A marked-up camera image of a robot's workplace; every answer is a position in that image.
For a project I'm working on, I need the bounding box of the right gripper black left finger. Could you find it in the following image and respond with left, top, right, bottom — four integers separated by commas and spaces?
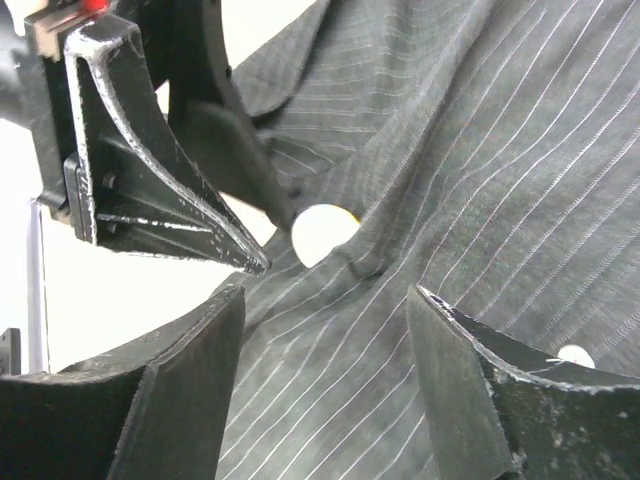
1, 286, 245, 479

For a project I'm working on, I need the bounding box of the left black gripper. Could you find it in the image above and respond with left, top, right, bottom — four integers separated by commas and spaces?
14, 1, 270, 274

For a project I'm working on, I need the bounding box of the black pinstriped button shirt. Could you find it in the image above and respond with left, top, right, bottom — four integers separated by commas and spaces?
217, 1, 639, 479

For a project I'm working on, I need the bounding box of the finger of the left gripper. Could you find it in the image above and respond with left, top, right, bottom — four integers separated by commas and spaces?
135, 1, 296, 231

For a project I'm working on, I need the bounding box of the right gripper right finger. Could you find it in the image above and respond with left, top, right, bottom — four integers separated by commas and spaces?
406, 285, 639, 479

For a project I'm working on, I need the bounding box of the round white yellow brooch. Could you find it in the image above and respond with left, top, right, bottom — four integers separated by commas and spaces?
291, 204, 360, 268

